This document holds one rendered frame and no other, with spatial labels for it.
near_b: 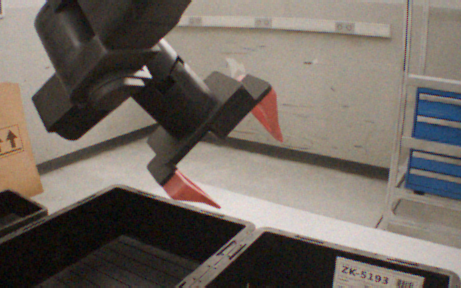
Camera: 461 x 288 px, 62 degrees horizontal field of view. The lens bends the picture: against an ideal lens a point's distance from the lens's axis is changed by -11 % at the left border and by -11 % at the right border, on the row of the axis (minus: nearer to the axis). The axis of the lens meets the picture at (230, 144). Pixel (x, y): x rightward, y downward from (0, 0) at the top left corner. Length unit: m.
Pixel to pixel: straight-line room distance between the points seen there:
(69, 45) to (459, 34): 2.90
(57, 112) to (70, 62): 0.09
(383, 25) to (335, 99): 0.69
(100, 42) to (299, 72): 3.16
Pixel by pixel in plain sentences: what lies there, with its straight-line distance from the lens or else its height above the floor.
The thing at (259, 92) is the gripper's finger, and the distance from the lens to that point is 0.40.
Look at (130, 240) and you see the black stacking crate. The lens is 0.82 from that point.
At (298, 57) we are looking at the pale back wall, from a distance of 3.39.
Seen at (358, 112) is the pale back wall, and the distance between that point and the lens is 3.28.
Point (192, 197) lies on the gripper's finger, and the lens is 0.41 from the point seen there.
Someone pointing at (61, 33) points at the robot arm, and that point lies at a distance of 0.30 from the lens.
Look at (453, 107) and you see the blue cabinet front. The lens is 2.26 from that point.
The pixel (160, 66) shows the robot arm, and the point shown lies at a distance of 0.36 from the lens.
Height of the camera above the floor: 1.24
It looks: 18 degrees down
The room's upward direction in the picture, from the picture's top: straight up
